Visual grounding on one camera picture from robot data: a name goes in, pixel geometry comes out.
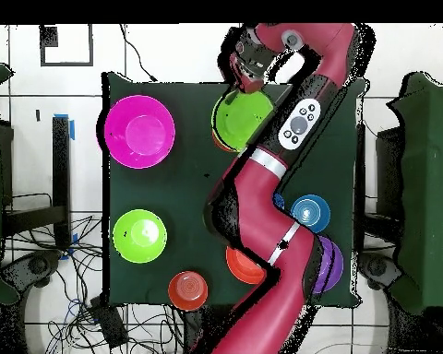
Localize large green bowl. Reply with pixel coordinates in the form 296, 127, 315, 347
210, 89, 275, 153
112, 208, 168, 265

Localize small translucent orange bowl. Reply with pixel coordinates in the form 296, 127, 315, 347
167, 270, 210, 312
211, 130, 239, 154

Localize large orange bowl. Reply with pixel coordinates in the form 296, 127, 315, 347
225, 245, 268, 286

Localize purple bowl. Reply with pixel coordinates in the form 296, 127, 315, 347
311, 235, 345, 295

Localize large pink bowl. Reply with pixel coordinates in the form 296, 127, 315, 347
102, 94, 176, 170

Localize dark green table cloth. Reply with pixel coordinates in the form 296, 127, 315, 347
102, 71, 366, 309

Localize light blue translucent bowl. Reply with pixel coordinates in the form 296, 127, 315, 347
290, 194, 332, 234

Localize blue tape strip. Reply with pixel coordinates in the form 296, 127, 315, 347
54, 112, 76, 141

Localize black office chair base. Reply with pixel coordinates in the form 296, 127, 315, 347
357, 252, 403, 292
1, 250, 64, 296

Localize black floor box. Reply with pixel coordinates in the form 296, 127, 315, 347
88, 294, 130, 350

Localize black floor cable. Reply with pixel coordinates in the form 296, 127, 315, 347
118, 24, 160, 83

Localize black floor frame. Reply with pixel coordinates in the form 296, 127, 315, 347
39, 24, 94, 67

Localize tangle of floor cables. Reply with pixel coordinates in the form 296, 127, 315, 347
3, 191, 193, 354

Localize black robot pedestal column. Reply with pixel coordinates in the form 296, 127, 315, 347
187, 305, 241, 354

